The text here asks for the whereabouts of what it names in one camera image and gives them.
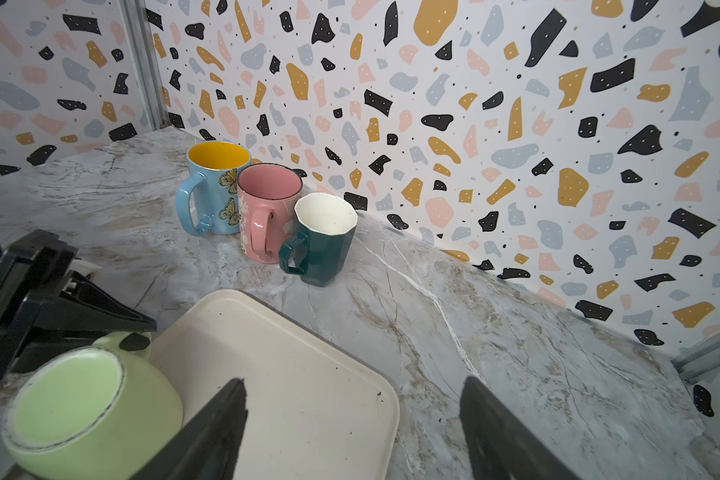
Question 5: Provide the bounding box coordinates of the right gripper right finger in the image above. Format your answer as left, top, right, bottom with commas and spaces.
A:
459, 376, 577, 479

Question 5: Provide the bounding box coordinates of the pink patterned mug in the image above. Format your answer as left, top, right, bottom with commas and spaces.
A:
238, 163, 303, 264

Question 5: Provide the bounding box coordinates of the light green mug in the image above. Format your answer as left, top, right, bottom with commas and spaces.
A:
2, 332, 183, 479

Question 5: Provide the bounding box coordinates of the dark green mug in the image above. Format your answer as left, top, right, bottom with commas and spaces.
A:
279, 192, 358, 287

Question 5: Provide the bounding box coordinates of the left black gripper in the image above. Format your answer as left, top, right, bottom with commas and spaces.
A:
0, 230, 157, 387

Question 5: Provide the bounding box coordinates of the cream plastic tray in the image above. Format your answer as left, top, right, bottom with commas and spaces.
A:
150, 290, 400, 479

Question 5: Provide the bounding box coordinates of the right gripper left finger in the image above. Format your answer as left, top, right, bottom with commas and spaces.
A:
133, 378, 248, 479

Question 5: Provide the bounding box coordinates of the light blue yellow-inside mug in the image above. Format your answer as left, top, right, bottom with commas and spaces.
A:
176, 141, 251, 237

